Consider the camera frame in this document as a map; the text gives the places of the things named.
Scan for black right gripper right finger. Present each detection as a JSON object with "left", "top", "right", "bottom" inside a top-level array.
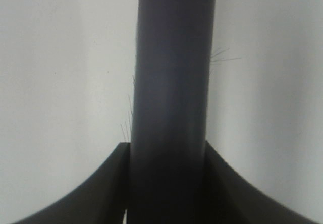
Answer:
[{"left": 201, "top": 143, "right": 313, "bottom": 223}]

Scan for grey hand brush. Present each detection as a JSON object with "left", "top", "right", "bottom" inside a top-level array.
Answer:
[{"left": 120, "top": 0, "right": 242, "bottom": 224}]

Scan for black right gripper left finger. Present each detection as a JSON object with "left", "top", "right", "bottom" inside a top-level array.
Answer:
[{"left": 18, "top": 142, "right": 130, "bottom": 223}]

